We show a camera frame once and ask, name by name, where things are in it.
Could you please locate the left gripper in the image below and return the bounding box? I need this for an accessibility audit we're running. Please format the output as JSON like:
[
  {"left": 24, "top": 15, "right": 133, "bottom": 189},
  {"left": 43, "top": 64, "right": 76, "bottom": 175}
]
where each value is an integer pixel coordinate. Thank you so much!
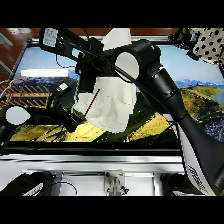
[{"left": 57, "top": 107, "right": 86, "bottom": 133}]

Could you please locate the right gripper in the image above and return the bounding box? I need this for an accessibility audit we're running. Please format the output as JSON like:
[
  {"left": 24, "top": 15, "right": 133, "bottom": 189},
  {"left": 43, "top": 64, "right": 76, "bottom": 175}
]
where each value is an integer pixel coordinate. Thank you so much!
[{"left": 75, "top": 52, "right": 103, "bottom": 95}]

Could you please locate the white shirt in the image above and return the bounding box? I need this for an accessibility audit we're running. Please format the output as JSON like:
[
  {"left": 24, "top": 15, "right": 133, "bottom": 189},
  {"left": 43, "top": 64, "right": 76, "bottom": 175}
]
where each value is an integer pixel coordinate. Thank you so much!
[{"left": 71, "top": 28, "right": 138, "bottom": 135}]

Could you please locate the black garment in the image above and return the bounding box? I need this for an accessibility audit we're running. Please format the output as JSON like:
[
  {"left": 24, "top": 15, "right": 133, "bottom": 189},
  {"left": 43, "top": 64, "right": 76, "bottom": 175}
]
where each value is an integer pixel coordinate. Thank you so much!
[{"left": 168, "top": 28, "right": 201, "bottom": 62}]

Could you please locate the white black-dotted garment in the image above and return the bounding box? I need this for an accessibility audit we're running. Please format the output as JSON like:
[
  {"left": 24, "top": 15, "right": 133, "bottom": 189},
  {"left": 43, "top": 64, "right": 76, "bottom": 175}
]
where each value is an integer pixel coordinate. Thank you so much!
[{"left": 191, "top": 28, "right": 224, "bottom": 66}]

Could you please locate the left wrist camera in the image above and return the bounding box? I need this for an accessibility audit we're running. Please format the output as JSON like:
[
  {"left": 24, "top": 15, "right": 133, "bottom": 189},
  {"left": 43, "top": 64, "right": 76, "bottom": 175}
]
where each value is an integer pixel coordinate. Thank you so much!
[{"left": 46, "top": 81, "right": 73, "bottom": 111}]

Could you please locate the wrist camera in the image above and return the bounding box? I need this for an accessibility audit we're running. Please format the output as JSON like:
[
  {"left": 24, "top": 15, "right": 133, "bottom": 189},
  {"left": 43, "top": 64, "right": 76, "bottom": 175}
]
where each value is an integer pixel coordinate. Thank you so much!
[
  {"left": 38, "top": 27, "right": 104, "bottom": 55},
  {"left": 46, "top": 81, "right": 73, "bottom": 111}
]

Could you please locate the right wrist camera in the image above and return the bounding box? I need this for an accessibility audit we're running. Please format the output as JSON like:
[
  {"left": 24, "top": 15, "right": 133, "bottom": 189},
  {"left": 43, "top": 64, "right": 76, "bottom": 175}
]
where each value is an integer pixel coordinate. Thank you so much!
[{"left": 38, "top": 27, "right": 104, "bottom": 55}]

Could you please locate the black cable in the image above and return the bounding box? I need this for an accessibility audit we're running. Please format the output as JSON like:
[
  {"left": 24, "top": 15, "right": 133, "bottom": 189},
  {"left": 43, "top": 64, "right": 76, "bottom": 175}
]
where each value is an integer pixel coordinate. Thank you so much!
[{"left": 49, "top": 180, "right": 79, "bottom": 196}]

